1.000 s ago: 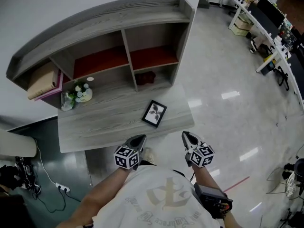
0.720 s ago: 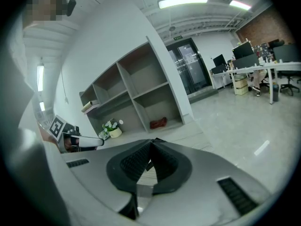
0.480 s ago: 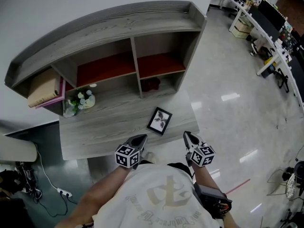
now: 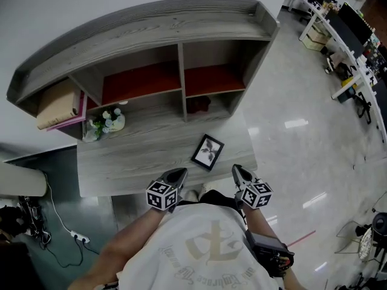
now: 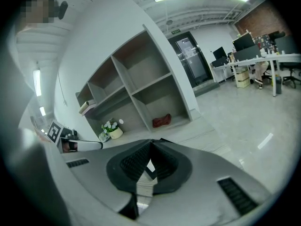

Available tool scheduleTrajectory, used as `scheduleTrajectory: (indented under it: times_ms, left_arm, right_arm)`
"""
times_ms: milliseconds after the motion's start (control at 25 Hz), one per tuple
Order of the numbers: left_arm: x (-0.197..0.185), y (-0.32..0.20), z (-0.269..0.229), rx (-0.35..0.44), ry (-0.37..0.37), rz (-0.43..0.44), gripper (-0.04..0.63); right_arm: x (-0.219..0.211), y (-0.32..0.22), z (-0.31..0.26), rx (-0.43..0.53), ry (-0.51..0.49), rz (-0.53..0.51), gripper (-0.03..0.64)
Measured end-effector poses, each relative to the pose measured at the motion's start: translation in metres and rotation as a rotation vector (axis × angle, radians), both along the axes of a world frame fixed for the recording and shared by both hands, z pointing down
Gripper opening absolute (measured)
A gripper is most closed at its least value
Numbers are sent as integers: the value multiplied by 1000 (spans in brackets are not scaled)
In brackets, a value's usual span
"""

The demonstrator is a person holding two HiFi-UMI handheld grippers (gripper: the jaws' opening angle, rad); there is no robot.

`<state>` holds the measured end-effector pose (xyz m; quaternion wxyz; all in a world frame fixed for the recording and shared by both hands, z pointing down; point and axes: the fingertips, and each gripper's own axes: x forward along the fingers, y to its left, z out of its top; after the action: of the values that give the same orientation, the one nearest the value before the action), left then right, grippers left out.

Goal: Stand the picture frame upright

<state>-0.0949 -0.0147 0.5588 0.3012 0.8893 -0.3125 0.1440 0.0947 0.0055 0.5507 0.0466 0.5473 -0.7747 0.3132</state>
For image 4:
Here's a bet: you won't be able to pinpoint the tangle of black cables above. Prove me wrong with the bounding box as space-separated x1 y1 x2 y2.
18 195 52 247

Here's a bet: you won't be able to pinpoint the grey wooden shelf hutch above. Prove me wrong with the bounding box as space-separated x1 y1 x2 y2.
6 0 281 141

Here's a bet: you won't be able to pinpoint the clear plastic bag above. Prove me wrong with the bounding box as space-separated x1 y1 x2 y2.
82 119 100 143

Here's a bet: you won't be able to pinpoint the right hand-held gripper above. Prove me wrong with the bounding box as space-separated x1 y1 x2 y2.
232 164 274 210

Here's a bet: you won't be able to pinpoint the dark waste bin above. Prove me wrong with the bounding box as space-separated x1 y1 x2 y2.
338 85 357 104

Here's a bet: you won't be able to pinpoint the white power strip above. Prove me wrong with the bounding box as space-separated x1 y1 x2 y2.
71 230 91 244

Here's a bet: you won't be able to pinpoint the person's white printed t-shirt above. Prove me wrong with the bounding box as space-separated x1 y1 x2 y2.
116 202 279 290

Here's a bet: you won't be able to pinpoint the long white office desk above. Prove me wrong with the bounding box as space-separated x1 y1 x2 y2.
287 0 387 144

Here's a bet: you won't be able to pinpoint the light wood-grain table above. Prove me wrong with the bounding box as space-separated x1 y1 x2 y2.
77 112 258 198

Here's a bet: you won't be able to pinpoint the white patterned cushion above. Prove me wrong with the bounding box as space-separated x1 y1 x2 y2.
358 231 374 261

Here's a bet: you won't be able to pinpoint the person's black shorts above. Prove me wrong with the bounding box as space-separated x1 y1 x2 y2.
177 188 242 211

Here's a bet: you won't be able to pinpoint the black office chair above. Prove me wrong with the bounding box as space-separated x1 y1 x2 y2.
356 91 372 125

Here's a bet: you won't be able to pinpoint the wire frame chair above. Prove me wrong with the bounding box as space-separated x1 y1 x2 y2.
335 221 372 255

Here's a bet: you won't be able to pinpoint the person's right forearm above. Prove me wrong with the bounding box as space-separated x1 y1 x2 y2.
241 205 306 290

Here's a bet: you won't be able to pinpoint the dark brown cloth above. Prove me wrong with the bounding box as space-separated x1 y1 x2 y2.
186 95 212 114

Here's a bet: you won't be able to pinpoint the black framed picture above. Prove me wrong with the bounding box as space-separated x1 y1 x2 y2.
190 134 226 172

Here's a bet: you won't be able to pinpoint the white rounded cabinet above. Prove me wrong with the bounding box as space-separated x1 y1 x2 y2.
0 161 49 198

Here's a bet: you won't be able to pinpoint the black screen recorder device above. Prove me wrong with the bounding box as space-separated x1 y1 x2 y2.
244 228 296 279

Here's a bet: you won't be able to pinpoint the cardboard box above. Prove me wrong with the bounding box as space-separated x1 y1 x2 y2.
305 34 327 51
311 25 330 44

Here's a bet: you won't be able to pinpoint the white pot of artificial flowers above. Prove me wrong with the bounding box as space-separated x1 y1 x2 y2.
89 107 126 138

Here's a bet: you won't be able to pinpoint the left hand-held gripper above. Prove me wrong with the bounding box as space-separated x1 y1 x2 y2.
145 167 189 213

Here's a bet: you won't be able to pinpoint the dark wooden cabinet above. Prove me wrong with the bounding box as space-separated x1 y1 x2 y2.
0 242 40 290

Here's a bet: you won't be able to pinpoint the white power cable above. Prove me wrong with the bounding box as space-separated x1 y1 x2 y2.
44 172 75 234

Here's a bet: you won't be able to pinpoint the person's left forearm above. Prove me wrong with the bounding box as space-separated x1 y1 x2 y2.
68 207 170 290

